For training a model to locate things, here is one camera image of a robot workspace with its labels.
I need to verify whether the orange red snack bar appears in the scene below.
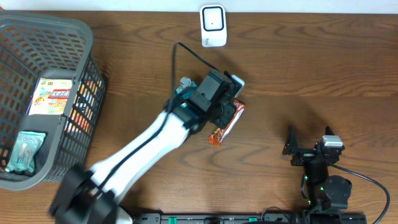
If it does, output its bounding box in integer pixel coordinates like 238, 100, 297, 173
208, 99, 246, 146

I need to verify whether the teal mouthwash bottle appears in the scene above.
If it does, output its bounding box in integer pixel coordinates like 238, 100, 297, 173
175, 77, 198, 99

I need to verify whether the yellow snack bag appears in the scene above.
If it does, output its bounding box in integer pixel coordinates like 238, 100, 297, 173
27, 78, 72, 115

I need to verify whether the teal wet wipes pack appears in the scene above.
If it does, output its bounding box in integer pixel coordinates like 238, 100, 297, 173
6, 131, 46, 172

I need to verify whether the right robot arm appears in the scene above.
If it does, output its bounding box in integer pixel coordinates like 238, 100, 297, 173
282, 126, 352, 212

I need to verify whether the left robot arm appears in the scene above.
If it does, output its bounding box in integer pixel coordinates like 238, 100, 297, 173
49, 82, 243, 223

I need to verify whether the white barcode scanner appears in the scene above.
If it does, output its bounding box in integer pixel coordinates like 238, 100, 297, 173
200, 4, 228, 47

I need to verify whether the grey plastic shopping basket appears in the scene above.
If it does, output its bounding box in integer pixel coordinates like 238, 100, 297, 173
1, 11, 106, 190

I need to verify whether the left camera cable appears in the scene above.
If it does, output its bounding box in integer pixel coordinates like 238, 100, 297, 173
93, 42, 220, 197

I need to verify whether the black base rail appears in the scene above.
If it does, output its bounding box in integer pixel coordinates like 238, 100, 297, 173
133, 207, 367, 224

